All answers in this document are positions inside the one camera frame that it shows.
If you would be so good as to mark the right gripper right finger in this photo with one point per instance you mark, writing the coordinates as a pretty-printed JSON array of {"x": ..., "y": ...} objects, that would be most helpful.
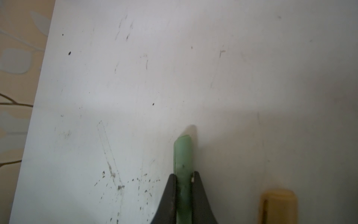
[{"x": 201, "y": 209}]

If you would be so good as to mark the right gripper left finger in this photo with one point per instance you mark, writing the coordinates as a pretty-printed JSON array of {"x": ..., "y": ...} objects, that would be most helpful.
[{"x": 166, "y": 212}]

